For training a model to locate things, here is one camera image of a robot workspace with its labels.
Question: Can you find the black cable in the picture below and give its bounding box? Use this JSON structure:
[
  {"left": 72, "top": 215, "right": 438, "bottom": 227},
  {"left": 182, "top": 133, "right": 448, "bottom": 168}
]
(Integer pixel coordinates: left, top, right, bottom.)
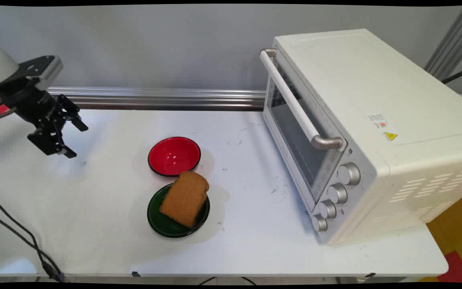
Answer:
[
  {"left": 0, "top": 211, "right": 61, "bottom": 281},
  {"left": 441, "top": 63, "right": 462, "bottom": 85},
  {"left": 0, "top": 197, "right": 66, "bottom": 282},
  {"left": 198, "top": 276, "right": 257, "bottom": 286}
]

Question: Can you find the glass oven door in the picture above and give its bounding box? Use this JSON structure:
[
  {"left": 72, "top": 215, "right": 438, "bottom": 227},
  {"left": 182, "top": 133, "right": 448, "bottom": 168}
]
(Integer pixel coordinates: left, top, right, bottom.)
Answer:
[{"left": 263, "top": 54, "right": 349, "bottom": 203}]

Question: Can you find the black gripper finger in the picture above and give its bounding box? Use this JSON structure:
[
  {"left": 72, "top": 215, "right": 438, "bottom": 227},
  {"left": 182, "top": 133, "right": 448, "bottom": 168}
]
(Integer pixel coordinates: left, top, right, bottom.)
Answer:
[
  {"left": 27, "top": 120, "right": 77, "bottom": 159},
  {"left": 55, "top": 94, "right": 89, "bottom": 132}
]

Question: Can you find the brown bread slice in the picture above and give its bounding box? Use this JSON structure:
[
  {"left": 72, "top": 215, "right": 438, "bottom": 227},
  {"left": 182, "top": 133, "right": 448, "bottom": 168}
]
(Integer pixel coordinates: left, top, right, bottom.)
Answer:
[{"left": 158, "top": 171, "right": 210, "bottom": 229}]

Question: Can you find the cream toaster oven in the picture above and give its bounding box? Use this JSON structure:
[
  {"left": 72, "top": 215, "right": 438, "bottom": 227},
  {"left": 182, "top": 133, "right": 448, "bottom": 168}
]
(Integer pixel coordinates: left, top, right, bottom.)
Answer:
[{"left": 259, "top": 29, "right": 462, "bottom": 246}]

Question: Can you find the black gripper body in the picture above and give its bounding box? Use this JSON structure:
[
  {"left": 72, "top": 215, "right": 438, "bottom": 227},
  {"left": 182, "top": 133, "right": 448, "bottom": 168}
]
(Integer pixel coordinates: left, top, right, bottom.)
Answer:
[{"left": 0, "top": 81, "right": 58, "bottom": 128}]

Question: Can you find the silver oven knob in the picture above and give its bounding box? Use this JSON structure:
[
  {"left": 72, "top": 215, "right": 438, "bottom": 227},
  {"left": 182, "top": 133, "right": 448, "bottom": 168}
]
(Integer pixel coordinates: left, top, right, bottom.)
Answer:
[
  {"left": 337, "top": 162, "right": 361, "bottom": 186},
  {"left": 327, "top": 183, "right": 348, "bottom": 204},
  {"left": 318, "top": 199, "right": 337, "bottom": 220},
  {"left": 311, "top": 214, "right": 328, "bottom": 232}
]

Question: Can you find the aluminium rail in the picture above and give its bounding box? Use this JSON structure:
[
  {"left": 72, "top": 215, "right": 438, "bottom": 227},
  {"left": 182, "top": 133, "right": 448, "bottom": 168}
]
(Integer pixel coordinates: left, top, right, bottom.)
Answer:
[{"left": 0, "top": 86, "right": 462, "bottom": 112}]

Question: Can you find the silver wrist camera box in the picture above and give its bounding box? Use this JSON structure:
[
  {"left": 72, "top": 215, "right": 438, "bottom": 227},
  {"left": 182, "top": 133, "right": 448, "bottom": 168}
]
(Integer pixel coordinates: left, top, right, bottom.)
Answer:
[{"left": 14, "top": 55, "right": 64, "bottom": 91}]

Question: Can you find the red bowl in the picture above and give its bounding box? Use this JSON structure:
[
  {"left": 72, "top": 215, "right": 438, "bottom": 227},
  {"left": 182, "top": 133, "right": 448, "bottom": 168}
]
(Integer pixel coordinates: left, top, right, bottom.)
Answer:
[{"left": 148, "top": 136, "right": 202, "bottom": 177}]

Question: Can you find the white oven door handle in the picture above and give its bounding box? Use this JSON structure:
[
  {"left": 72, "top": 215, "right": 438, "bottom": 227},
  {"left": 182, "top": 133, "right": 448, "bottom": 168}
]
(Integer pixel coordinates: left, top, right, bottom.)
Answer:
[{"left": 259, "top": 48, "right": 344, "bottom": 151}]

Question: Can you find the white label sticker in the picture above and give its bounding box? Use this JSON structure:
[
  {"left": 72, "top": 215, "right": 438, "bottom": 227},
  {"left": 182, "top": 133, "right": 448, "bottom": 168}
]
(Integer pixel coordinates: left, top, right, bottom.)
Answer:
[{"left": 368, "top": 114, "right": 389, "bottom": 129}]

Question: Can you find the dark green plate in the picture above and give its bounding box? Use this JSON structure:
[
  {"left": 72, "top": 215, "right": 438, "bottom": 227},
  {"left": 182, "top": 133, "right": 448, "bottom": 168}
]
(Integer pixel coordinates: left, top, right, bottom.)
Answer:
[{"left": 147, "top": 183, "right": 211, "bottom": 238}]

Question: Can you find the aluminium frame post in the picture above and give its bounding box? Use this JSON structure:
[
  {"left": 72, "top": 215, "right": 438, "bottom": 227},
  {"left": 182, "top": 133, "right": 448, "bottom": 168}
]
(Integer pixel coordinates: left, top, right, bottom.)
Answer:
[{"left": 423, "top": 6, "right": 462, "bottom": 81}]

